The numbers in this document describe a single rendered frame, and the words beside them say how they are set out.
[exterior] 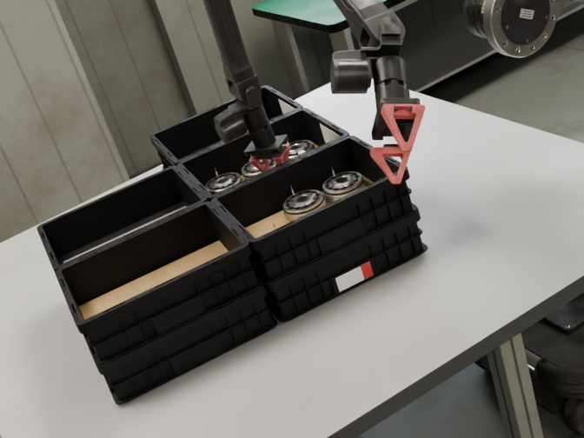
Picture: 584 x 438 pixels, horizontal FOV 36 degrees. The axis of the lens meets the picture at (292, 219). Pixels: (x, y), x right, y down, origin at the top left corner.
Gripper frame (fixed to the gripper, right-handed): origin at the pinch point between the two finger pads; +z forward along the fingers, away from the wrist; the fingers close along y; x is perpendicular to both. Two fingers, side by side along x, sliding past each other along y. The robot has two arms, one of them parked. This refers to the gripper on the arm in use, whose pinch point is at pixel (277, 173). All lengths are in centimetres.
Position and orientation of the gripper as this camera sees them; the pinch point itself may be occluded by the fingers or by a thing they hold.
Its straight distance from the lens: 234.2
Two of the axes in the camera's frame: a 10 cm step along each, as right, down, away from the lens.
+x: 3.4, -5.7, 7.5
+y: 8.8, -0.9, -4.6
